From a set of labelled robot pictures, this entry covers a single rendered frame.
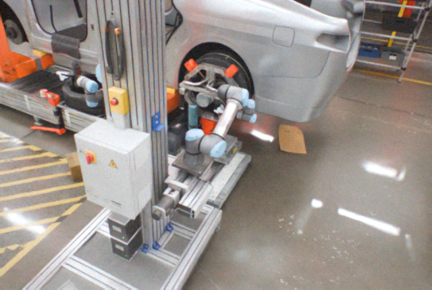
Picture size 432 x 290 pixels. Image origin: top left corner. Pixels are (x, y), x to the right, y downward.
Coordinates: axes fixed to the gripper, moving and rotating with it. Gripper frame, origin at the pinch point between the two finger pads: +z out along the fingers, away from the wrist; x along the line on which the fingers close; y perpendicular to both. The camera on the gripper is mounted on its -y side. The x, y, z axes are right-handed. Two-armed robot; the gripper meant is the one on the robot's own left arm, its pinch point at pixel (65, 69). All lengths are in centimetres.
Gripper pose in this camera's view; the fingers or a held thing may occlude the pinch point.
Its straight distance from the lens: 264.0
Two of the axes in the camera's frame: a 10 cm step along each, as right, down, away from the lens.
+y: -1.3, 8.9, 4.3
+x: 6.2, -2.6, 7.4
